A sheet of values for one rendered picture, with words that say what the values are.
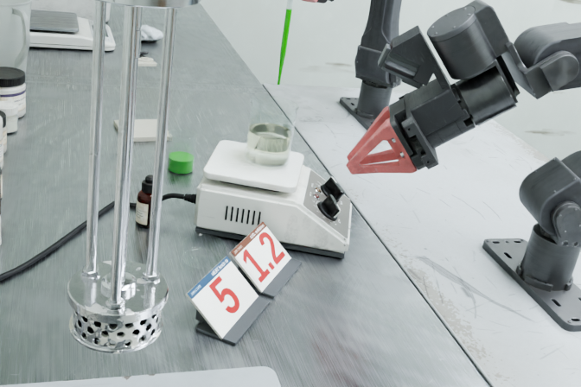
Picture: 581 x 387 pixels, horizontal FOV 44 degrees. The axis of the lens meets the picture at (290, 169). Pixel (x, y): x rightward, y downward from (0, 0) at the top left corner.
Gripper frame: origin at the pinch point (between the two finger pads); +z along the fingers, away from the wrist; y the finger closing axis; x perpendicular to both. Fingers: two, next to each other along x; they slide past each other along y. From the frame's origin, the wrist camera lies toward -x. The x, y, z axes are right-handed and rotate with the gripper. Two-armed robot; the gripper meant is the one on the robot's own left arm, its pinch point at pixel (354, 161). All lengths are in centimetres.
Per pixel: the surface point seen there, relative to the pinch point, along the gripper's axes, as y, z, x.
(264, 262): 7.4, 14.0, 3.3
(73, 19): -80, 56, -35
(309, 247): 0.5, 10.7, 7.2
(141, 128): -30.1, 34.7, -12.5
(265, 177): -1.3, 11.0, -3.2
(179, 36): -98, 43, -18
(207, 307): 19.4, 16.9, -0.1
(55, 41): -68, 58, -33
